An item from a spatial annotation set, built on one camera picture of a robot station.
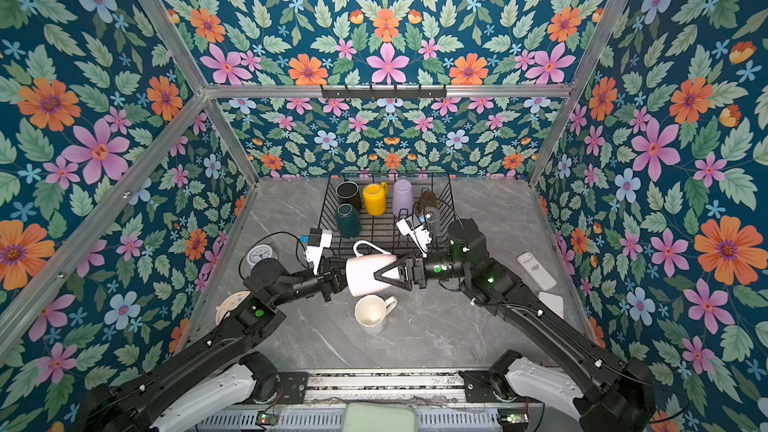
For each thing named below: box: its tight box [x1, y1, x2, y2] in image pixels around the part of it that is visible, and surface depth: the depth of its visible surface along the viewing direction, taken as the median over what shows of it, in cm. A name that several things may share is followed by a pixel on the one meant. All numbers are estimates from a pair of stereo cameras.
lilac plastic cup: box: [393, 179, 415, 217], surface depth 102 cm
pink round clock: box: [216, 291, 251, 326], surface depth 88 cm
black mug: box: [335, 180, 362, 211], surface depth 103 cm
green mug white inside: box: [335, 203, 361, 239], surface depth 95 cm
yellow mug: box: [363, 182, 388, 217], surface depth 103 cm
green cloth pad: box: [342, 402, 419, 432], surface depth 69 cm
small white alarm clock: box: [247, 244, 278, 266], surface depth 97 cm
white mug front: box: [354, 294, 398, 335], surface depth 80 cm
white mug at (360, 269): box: [346, 240, 400, 297], surface depth 59 cm
